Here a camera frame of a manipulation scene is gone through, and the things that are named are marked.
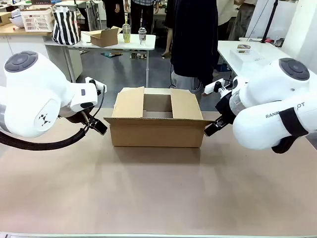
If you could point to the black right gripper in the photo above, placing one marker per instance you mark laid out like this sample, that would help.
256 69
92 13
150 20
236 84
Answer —
226 109

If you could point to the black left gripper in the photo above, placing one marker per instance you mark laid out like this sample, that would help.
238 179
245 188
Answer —
81 116

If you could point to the brown cardboard box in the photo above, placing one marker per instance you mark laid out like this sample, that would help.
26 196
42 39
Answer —
156 124

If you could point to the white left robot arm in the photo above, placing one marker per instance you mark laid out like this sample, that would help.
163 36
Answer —
32 99

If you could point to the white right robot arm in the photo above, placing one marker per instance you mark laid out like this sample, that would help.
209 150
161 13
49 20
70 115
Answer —
260 86

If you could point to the small open cardboard box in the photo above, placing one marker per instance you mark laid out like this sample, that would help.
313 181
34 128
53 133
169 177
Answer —
104 38

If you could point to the white side table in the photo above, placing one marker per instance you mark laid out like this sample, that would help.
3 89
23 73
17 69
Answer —
230 49

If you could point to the white calculator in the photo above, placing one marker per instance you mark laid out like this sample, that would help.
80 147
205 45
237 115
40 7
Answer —
244 51

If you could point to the white table with legs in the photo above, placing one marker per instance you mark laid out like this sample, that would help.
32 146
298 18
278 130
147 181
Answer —
119 45

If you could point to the small flat packet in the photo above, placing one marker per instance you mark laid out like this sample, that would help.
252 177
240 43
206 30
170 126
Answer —
244 46

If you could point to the person in dark coat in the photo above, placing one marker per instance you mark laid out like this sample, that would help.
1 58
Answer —
193 37

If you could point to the plastic cup green drink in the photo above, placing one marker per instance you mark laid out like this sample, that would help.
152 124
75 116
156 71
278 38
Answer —
126 34

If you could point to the clear cup dome lid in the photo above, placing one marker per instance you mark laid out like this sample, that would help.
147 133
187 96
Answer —
142 36

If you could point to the black white striped bag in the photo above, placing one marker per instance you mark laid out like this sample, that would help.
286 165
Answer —
66 27

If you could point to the bystander in beige clothes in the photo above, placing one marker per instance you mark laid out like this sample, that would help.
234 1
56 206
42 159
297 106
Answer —
245 19

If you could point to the bystander in white top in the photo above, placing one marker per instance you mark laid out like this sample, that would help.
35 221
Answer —
226 15

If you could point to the bystander in black clothes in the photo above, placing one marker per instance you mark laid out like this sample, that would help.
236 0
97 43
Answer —
116 12

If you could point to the black tripod pole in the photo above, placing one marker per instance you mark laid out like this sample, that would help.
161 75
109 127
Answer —
268 22

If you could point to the bystander in plaid shirt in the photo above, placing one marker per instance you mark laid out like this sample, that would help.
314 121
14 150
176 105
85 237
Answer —
141 15

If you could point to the wooden top white cabinet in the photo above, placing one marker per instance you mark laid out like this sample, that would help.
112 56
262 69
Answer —
22 34

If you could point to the white plastic basket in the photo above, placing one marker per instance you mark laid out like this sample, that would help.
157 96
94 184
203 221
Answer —
37 21

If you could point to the flat cardboard carton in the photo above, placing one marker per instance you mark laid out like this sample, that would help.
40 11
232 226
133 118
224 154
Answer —
5 18

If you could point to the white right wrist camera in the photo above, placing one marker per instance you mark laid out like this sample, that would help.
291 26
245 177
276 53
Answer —
215 85

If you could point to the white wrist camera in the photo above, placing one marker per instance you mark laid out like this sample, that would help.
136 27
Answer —
215 85
95 84

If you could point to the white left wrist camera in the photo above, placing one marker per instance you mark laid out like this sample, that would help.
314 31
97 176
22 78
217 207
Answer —
95 84

